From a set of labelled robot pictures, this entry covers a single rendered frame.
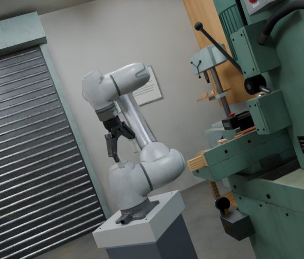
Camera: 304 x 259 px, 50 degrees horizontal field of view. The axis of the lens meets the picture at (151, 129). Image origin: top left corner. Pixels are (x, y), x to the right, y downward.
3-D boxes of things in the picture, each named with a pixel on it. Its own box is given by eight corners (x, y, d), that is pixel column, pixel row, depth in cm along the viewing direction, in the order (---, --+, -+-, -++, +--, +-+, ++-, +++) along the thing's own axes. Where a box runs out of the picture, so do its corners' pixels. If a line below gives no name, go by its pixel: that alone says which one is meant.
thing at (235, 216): (240, 225, 145) (234, 208, 145) (255, 233, 133) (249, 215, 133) (224, 233, 143) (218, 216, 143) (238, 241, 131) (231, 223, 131)
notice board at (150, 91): (163, 97, 431) (150, 64, 428) (163, 97, 430) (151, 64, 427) (118, 113, 415) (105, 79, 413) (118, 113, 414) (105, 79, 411)
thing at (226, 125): (245, 121, 153) (241, 109, 152) (258, 119, 142) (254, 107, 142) (221, 130, 149) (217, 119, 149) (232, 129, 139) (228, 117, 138)
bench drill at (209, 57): (253, 170, 406) (211, 50, 396) (287, 174, 347) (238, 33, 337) (221, 185, 392) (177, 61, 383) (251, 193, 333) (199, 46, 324)
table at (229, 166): (293, 126, 160) (289, 115, 160) (344, 124, 131) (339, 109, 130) (184, 173, 146) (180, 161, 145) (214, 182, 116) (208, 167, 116)
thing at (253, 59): (264, 71, 108) (249, 28, 107) (281, 66, 99) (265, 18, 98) (243, 79, 106) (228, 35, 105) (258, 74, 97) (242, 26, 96)
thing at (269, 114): (279, 125, 111) (267, 92, 110) (292, 124, 104) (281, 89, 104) (256, 135, 109) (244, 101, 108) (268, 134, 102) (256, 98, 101)
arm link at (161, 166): (152, 196, 169) (190, 178, 172) (150, 185, 154) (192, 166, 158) (100, 88, 204) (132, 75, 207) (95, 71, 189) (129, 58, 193)
